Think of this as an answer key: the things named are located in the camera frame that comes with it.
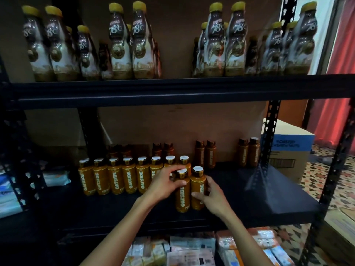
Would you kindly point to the blue white cashew carton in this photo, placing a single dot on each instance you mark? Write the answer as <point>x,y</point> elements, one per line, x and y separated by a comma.
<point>288,149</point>

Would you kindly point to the person's left forearm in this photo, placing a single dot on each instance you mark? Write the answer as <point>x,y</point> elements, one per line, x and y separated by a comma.
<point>119,238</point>

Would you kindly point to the stack of pink white boxes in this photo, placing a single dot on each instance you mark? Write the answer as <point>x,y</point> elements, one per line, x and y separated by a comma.
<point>189,257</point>

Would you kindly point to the row of pale pink packets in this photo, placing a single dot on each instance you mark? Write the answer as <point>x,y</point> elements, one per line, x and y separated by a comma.
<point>260,235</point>

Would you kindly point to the flat white packet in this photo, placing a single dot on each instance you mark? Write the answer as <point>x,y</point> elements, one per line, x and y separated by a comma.
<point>191,241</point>

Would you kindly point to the row of wet wipe packs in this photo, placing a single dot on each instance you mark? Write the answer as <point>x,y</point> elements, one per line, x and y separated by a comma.
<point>11,196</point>

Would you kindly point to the black metal shelf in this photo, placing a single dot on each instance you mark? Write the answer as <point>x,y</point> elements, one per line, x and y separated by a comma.
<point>183,91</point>
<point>22,174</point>

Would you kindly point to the person's right forearm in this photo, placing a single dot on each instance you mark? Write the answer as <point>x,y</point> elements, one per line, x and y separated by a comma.
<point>247,241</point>

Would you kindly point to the orange Oatside bottles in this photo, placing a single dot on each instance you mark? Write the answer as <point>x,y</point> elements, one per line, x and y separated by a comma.
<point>100,177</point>

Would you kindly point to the brown wooden cabinet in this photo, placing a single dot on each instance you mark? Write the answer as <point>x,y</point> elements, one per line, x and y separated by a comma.
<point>291,110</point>

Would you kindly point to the red curtain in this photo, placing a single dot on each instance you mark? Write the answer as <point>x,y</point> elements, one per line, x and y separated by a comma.
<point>338,85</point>

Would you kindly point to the Oatside bottle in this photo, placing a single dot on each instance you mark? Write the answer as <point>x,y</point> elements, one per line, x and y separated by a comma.
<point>182,196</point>
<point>198,182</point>

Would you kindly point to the person's right hand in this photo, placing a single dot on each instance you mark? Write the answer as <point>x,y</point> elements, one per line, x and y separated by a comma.
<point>215,201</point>

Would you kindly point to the row of orange blue packets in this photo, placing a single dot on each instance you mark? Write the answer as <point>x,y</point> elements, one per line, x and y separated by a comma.
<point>277,256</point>

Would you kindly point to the row of yellow-capped coffee bottles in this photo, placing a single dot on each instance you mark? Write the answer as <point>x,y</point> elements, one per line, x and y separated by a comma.
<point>119,52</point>

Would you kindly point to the person's left hand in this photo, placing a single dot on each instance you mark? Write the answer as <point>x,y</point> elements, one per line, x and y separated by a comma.
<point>161,188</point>

